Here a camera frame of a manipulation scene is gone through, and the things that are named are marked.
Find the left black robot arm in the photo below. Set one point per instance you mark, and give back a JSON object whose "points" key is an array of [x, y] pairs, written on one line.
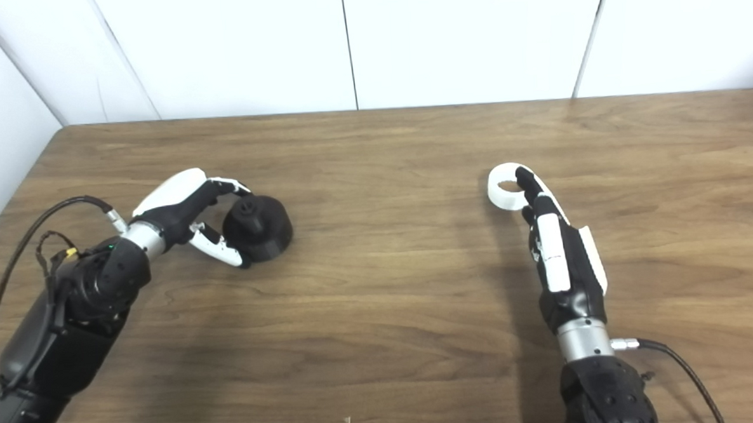
{"points": [[51, 340]]}

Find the round black stepped part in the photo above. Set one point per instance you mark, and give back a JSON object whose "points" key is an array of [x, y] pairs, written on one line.
{"points": [[263, 232]]}

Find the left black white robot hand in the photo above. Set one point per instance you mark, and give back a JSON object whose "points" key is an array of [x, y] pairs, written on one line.
{"points": [[173, 204]]}

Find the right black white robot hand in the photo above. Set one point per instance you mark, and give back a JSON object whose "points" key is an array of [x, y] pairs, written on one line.
{"points": [[573, 285]]}

